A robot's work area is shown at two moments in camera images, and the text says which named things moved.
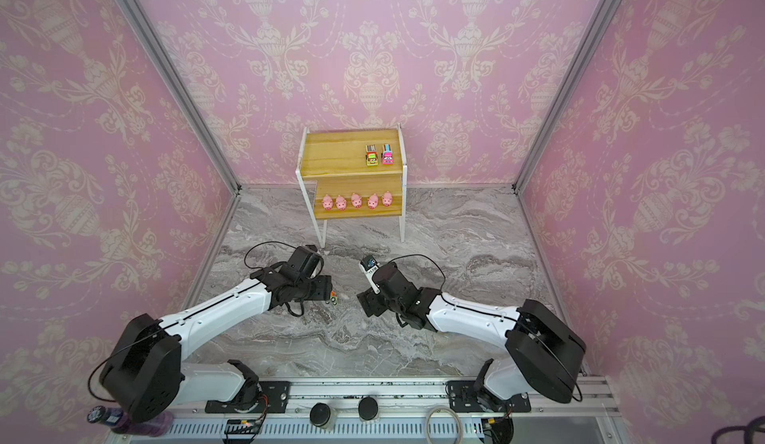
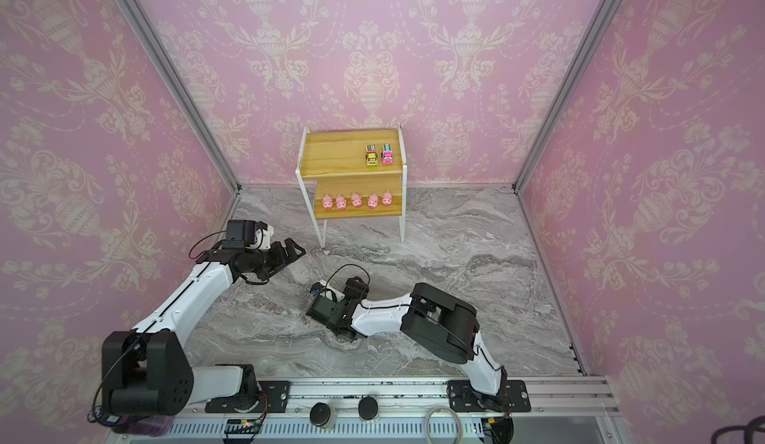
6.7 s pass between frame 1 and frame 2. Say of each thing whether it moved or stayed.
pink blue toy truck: stayed
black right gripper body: moved
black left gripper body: moved
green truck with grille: stayed
